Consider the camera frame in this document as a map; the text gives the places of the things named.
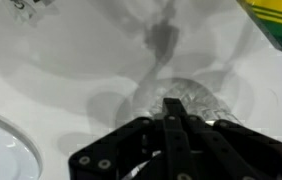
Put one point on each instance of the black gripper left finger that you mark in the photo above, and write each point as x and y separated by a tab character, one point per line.
121	153

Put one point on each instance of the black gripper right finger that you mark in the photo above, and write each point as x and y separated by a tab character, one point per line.
234	150

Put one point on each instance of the empty white plate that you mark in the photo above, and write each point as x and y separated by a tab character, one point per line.
4	153

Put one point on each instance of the yellow sponge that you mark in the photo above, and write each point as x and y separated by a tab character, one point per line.
277	23

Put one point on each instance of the small printed card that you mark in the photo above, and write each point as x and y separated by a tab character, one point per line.
24	8

